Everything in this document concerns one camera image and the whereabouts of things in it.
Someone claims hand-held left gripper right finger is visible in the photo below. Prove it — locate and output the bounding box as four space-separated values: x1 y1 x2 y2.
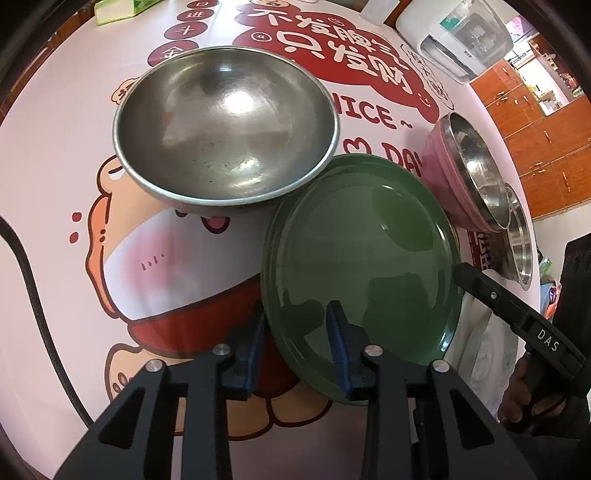
325 300 539 480

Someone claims person's right hand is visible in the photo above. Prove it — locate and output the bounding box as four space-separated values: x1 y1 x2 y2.
498 353 539 428

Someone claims plain steel bowl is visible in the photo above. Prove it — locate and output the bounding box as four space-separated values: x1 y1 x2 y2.
499 182 535 291

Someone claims pink steel bowl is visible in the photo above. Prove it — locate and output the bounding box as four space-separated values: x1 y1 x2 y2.
422 112 511 232

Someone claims black cable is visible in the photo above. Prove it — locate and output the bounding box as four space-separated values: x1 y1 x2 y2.
0 217 88 430

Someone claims white countertop sterilizer box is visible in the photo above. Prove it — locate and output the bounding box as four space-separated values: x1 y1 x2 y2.
396 0 514 85

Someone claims green plate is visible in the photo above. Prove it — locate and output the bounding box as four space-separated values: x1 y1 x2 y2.
261 154 462 406

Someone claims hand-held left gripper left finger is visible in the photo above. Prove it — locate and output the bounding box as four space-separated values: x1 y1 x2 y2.
53 305 269 480

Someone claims clear squeeze bottle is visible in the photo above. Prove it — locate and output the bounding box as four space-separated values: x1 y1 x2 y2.
360 0 408 25

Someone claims grey steel bowl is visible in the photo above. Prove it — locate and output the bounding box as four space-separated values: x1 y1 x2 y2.
113 45 341 215

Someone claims wooden wall cabinet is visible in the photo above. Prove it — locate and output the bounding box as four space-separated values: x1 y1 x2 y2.
471 18 591 222

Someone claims green tissue pack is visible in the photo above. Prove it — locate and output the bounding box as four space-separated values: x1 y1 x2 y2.
95 0 160 26

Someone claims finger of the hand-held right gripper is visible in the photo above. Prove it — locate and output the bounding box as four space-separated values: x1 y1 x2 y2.
455 263 585 371

